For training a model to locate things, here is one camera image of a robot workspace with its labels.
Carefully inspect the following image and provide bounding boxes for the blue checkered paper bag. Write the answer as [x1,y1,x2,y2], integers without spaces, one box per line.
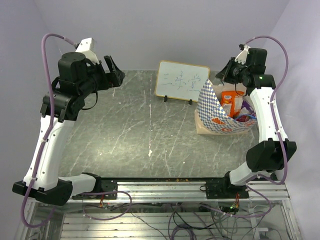
[194,79,257,135]

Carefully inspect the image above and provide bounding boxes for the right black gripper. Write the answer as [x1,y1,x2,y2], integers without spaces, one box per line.
[215,57,250,85]

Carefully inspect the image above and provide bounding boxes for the purple snack packet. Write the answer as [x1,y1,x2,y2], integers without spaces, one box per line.
[234,100,256,122]

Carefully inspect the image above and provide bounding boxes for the aluminium mounting rail frame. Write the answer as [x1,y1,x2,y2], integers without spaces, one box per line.
[15,177,302,240]

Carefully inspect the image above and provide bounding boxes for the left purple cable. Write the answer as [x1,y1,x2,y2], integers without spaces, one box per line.
[19,33,133,228]

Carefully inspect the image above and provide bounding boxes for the loose cables under frame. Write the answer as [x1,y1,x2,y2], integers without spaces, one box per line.
[82,199,276,240]

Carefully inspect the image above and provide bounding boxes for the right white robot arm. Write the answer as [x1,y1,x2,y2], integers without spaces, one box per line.
[216,45,297,198]

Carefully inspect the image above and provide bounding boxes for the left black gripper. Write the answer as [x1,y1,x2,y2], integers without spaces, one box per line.
[79,54,126,98]

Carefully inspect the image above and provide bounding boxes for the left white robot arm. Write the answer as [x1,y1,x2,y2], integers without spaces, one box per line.
[12,52,126,206]

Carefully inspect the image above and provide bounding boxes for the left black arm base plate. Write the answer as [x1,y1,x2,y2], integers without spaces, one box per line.
[71,180,118,200]

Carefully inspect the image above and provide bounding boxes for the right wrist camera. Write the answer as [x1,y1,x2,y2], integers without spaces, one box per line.
[234,44,251,65]

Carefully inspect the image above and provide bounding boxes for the small whiteboard on stand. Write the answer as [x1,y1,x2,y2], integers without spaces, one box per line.
[154,60,210,102]

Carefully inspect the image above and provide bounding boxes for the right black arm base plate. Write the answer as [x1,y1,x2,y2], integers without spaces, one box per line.
[199,182,249,200]

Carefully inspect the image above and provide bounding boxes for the orange snack packet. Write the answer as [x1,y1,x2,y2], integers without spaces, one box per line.
[220,90,245,118]

